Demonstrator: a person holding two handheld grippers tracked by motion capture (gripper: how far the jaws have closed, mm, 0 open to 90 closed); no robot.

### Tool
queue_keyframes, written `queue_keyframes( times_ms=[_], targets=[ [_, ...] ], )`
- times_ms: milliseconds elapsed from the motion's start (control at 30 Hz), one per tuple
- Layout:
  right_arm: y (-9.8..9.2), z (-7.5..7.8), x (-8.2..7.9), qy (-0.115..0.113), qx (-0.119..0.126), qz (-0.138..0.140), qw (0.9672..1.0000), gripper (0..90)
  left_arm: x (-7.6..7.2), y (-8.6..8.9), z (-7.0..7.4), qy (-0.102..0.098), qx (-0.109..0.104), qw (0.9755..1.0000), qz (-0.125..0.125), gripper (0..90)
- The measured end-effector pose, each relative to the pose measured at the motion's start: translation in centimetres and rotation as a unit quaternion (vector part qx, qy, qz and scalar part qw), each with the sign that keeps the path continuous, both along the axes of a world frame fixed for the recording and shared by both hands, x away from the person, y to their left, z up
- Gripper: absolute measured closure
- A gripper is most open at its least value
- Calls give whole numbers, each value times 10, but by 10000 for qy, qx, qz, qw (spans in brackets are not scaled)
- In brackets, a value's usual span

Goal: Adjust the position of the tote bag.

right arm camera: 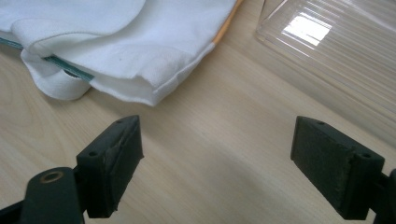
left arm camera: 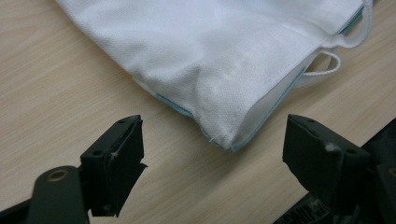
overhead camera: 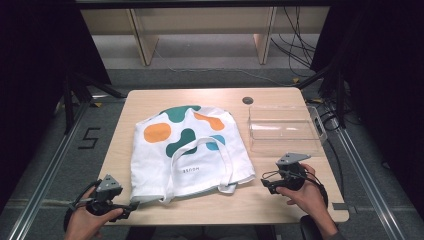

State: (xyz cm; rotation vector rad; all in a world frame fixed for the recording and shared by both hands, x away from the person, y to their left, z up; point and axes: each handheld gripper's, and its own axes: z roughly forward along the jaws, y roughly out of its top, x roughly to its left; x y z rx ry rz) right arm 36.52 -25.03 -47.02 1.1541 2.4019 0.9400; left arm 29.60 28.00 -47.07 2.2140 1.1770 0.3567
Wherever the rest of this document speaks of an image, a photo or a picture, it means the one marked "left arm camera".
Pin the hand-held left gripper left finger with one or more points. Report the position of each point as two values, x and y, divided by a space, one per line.
112 174

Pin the white tote bag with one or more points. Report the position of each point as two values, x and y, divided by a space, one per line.
218 59

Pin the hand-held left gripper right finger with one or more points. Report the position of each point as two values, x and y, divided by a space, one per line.
323 161

